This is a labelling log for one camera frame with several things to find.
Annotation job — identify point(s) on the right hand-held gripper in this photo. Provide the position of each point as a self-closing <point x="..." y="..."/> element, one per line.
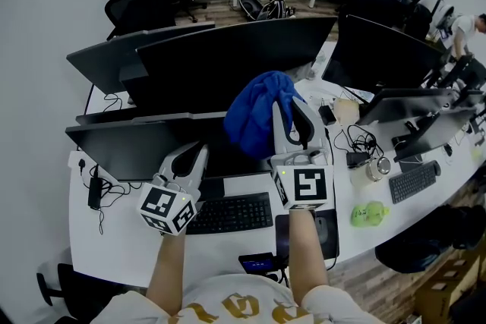
<point x="307" y="184"/>

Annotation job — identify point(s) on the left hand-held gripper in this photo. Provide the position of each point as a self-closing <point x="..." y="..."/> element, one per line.
<point x="165" y="206"/>

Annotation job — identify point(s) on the blue cloth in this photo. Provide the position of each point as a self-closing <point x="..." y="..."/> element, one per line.
<point x="252" y="114"/>

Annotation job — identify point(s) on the black computer monitor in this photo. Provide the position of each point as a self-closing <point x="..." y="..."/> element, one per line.
<point x="129" y="151"/>

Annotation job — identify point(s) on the person's right forearm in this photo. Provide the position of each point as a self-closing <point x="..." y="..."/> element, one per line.
<point x="307" y="258"/>

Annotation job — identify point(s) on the person's left forearm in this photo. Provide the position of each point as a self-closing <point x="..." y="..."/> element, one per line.
<point x="167" y="269"/>

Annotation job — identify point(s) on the large curved black monitor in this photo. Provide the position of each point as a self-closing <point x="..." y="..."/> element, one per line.
<point x="212" y="68"/>

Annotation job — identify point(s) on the grey computer mouse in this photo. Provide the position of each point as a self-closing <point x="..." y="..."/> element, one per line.
<point x="321" y="230"/>

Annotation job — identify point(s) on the black flat monitor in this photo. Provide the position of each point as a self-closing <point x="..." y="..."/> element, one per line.
<point x="379" y="57"/>
<point x="102" y="64"/>

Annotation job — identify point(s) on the black tilted monitor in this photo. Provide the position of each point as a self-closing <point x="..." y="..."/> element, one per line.
<point x="436" y="131"/>
<point x="406" y="104"/>

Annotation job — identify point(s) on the black plug charger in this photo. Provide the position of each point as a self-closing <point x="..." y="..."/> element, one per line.
<point x="327" y="114"/>

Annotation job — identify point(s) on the beige paper bag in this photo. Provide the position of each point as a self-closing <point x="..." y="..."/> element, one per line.
<point x="346" y="111"/>

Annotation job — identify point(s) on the black keyboard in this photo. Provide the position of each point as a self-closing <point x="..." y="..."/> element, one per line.
<point x="231" y="214"/>
<point x="412" y="182"/>

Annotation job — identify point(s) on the small black adapter box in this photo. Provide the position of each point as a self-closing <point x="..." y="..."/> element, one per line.
<point x="357" y="158"/>

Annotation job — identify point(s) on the round metal container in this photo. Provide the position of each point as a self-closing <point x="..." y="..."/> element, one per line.
<point x="378" y="167"/>

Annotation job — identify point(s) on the black power adapter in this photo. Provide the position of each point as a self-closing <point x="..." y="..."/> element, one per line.
<point x="95" y="191"/>

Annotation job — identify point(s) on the black mouse pad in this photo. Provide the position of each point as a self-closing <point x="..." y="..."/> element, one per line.
<point x="283" y="235"/>

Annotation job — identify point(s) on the green plastic bottle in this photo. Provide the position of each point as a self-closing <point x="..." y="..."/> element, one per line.
<point x="367" y="214"/>

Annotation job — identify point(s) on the small blue-screen device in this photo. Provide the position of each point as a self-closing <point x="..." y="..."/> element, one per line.
<point x="256" y="262"/>

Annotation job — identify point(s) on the black and white backpack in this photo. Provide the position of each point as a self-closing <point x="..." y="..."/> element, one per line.
<point x="272" y="8"/>

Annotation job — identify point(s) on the person's white printed shirt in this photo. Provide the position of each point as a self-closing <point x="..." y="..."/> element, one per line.
<point x="235" y="303"/>

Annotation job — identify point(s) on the black office chair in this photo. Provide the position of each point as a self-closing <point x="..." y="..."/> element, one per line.
<point x="144" y="7"/>
<point x="72" y="284"/>

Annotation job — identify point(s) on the black bag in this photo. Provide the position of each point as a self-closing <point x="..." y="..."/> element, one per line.
<point x="425" y="243"/>

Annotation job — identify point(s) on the cardboard box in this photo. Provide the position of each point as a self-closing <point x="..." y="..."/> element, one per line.
<point x="448" y="288"/>

